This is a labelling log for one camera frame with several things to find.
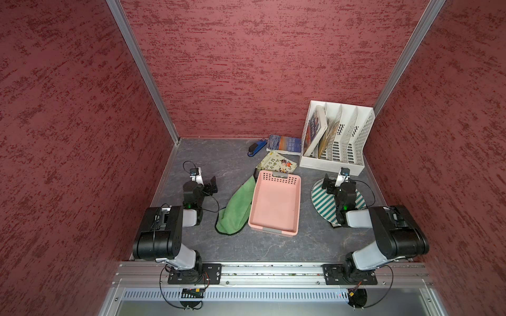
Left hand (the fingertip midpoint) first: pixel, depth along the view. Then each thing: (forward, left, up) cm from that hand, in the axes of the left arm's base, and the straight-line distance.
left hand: (206, 180), depth 94 cm
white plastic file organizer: (+30, -70, +2) cm, 76 cm away
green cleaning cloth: (-15, -16, -4) cm, 23 cm away
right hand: (+1, -63, +2) cm, 63 cm away
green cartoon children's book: (+17, -35, -6) cm, 39 cm away
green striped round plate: (-10, -57, -3) cm, 58 cm away
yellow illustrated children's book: (+19, -61, +15) cm, 65 cm away
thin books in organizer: (+22, -55, +15) cm, 61 cm away
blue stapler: (+26, -24, -3) cm, 36 cm away
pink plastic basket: (-9, -34, -6) cm, 36 cm away
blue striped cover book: (+31, -41, -5) cm, 52 cm away
